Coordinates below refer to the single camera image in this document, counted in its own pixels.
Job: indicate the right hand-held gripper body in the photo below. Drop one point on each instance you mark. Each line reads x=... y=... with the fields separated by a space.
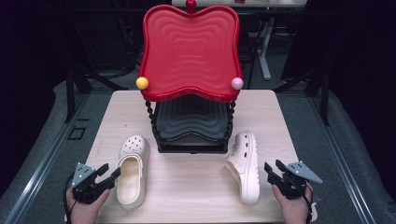
x=292 y=186

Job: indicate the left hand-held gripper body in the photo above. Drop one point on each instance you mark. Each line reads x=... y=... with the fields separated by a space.
x=87 y=186

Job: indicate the cream clog shoe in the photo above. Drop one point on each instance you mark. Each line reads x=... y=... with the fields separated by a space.
x=247 y=168
x=132 y=183

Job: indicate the red and black shoe rack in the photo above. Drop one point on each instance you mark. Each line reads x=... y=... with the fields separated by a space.
x=190 y=56

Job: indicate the person's right hand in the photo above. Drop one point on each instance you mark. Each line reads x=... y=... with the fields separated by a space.
x=294 y=211

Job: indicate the person's left hand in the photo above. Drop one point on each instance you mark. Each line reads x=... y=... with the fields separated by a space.
x=84 y=213

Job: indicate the black metal stand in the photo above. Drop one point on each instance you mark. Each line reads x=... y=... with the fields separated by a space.
x=325 y=99
x=71 y=93

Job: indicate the pink ball knob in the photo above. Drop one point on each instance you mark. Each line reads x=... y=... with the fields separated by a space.
x=237 y=83

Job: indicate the yellow ball knob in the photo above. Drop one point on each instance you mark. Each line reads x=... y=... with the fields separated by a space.
x=142 y=83

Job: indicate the white desk with leg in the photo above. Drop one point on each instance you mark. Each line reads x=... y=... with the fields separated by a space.
x=264 y=46

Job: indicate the red ball knob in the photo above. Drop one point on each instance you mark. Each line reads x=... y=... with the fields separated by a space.
x=191 y=4

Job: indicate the metal floor rail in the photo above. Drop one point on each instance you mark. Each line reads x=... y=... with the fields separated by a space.
x=46 y=161
x=342 y=165

